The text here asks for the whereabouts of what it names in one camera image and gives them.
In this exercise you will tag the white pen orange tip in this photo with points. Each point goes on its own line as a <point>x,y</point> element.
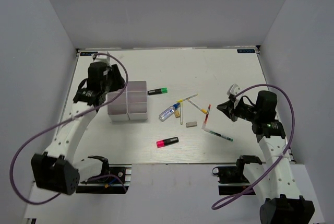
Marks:
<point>196,106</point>

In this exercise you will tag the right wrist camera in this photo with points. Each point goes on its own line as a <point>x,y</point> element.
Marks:
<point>233,89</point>

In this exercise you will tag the right white organizer tray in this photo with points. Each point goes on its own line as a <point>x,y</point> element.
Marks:
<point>137,102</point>

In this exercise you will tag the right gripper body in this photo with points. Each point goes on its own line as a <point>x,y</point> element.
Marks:
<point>246,111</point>

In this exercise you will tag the green ink pen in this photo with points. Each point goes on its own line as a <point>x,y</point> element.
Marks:
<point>215,133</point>

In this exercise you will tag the blue cap glue bottle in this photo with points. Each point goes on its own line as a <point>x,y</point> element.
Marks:
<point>168,112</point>

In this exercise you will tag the grey eraser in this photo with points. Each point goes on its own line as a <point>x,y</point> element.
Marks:
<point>191,124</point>

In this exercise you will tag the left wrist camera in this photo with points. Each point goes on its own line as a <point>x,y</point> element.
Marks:
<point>101,57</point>

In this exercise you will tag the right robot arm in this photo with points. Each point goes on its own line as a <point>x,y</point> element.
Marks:
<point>273,183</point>

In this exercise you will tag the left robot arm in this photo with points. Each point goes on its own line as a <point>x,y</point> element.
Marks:
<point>54,169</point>

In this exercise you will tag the white pen yellow band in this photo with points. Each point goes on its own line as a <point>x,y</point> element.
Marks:
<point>184,99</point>

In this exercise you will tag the blue table label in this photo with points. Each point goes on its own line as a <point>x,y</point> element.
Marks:
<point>246,51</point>
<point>88,53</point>

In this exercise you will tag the left blue table label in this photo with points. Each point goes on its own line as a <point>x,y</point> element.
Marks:
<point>88,53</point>

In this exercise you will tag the pink highlighter marker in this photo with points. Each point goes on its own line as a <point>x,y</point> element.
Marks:
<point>167,142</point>

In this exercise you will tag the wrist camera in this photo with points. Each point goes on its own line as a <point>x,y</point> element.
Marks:
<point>233,89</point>
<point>101,57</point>

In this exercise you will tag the right blue table label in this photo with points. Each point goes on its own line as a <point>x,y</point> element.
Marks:
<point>246,51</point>

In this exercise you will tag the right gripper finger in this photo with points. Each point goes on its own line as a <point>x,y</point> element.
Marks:
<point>231,115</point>
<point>226,107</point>

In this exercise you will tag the red pen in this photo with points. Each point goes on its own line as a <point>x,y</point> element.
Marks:
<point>207,114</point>

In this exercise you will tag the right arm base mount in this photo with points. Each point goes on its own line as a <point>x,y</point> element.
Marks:
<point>231,179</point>

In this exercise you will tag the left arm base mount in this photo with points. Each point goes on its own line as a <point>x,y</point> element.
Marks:
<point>114,179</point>

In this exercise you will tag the white pen vertical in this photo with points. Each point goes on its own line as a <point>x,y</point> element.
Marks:
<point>181,113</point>

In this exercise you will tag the green highlighter marker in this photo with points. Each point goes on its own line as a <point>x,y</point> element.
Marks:
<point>157,91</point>

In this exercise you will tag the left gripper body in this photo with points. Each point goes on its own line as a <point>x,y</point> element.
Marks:
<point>107,85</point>

